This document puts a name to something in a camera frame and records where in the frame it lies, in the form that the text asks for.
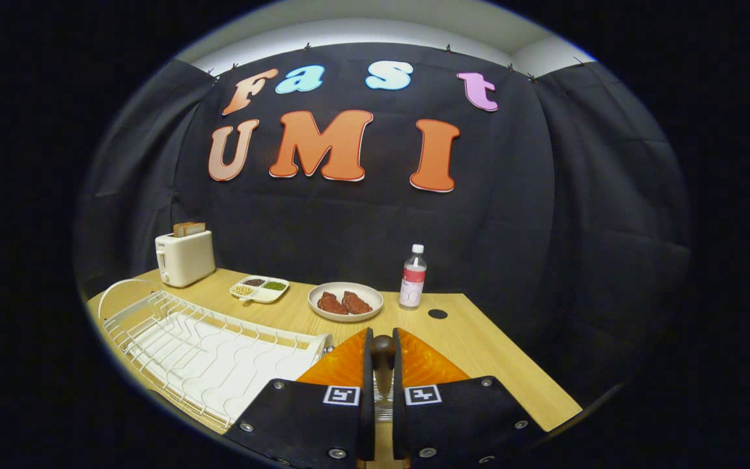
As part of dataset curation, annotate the white wire dish rack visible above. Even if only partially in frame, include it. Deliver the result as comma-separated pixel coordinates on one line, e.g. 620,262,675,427
97,279,335,431

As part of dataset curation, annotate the metal wire basket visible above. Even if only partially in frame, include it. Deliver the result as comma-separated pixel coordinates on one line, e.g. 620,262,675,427
374,373,394,423

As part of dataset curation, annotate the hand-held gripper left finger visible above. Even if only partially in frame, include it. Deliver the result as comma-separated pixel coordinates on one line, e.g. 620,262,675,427
225,328,376,469

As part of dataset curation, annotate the white round meat plate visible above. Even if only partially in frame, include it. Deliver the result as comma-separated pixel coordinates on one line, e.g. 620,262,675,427
308,281,384,323

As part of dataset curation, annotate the red meat piece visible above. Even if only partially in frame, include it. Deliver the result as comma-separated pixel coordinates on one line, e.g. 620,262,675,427
342,291,373,315
317,292,350,316

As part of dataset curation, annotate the white toaster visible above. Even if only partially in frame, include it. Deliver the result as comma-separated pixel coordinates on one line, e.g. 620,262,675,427
155,229,217,289

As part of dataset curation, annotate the white divided bean dish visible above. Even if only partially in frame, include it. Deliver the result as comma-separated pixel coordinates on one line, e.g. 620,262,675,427
230,276,290,305

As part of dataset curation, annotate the clear red-label bottle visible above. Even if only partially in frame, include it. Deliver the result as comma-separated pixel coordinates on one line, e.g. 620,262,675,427
399,244,428,309

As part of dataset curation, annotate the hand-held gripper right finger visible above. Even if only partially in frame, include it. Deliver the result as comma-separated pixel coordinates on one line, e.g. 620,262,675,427
391,328,545,469

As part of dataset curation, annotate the black backdrop cloth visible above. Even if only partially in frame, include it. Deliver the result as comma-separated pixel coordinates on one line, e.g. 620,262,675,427
76,42,691,405

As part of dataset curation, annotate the brown-handled metal spoon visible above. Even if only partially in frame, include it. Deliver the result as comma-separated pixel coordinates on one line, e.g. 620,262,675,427
370,335,396,405

